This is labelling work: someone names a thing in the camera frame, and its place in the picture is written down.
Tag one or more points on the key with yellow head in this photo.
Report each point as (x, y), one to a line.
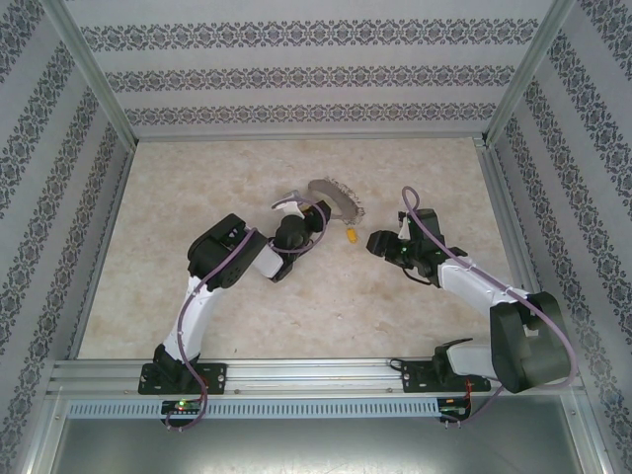
(351, 234)

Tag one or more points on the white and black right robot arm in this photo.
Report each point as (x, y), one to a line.
(513, 321)

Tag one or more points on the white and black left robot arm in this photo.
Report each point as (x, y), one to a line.
(222, 257)

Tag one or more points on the small circuit board green light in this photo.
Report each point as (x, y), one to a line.
(182, 406)

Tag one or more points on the grey sheet metal shelf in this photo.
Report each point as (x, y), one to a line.
(316, 449)

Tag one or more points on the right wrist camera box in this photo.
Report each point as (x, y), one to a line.
(405, 229)

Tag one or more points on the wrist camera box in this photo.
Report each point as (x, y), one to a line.
(405, 229)
(291, 201)

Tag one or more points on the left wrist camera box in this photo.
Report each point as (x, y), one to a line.
(291, 201)

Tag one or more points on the aluminium floor rail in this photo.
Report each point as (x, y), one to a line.
(501, 197)
(117, 197)
(345, 137)

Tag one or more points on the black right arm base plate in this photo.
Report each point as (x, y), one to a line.
(417, 380)

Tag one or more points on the aluminium mounting rail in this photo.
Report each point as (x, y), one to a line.
(316, 377)

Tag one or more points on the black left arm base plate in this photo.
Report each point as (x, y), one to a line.
(217, 380)

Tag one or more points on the aluminium frame post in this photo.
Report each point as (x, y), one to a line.
(90, 69)
(528, 69)

